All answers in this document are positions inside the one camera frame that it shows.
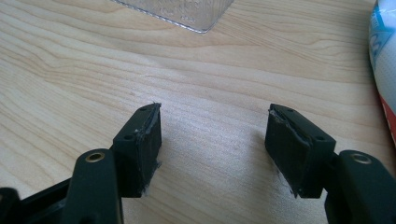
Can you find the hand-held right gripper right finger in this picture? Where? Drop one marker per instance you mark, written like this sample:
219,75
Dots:
295,152

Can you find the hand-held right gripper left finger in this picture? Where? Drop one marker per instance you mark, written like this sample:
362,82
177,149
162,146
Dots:
137,155

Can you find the white blue red packet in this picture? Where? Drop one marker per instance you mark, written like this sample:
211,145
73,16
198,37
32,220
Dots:
384,62

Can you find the clear plastic tray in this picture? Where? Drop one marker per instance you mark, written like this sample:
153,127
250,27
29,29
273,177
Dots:
186,12

